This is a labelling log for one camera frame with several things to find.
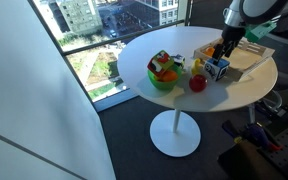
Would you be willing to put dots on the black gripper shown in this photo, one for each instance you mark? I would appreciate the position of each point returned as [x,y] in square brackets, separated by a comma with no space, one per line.
[232,36]

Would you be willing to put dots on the blue number four plush cube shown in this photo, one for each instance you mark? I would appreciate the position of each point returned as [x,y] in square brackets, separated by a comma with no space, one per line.
[217,70]

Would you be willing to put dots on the wooden slatted crate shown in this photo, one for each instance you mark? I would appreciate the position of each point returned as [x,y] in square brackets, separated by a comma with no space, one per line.
[247,58]

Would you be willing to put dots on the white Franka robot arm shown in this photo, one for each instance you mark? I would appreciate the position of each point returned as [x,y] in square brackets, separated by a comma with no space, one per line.
[260,8]

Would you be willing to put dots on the multicolour plush cube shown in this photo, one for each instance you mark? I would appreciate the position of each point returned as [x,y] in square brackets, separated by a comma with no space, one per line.
[159,63]

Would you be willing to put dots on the orange toy fruit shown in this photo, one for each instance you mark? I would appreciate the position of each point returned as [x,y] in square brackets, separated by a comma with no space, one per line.
[209,51]

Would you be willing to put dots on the yellow toy banana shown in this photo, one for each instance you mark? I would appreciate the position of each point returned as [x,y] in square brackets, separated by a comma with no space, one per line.
[196,68]

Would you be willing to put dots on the red toy apple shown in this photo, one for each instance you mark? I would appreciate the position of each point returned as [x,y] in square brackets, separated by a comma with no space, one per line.
[198,83]

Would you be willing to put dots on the orange toy in bowl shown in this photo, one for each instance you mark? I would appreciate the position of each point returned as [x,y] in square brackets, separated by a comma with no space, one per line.
[169,76]

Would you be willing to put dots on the black tool box with clamps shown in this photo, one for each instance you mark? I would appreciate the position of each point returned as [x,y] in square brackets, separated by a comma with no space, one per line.
[267,150]

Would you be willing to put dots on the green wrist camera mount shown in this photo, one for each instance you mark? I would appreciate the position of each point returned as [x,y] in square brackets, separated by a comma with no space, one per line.
[260,30]

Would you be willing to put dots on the grey metal chair frame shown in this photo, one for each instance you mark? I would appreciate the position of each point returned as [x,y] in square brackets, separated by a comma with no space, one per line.
[277,100]

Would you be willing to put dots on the white round table pedestal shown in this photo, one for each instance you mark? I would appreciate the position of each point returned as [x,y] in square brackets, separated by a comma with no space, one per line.
[175,136]

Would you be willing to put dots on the dark window frame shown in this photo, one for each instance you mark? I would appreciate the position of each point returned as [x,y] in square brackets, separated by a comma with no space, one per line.
[117,37]

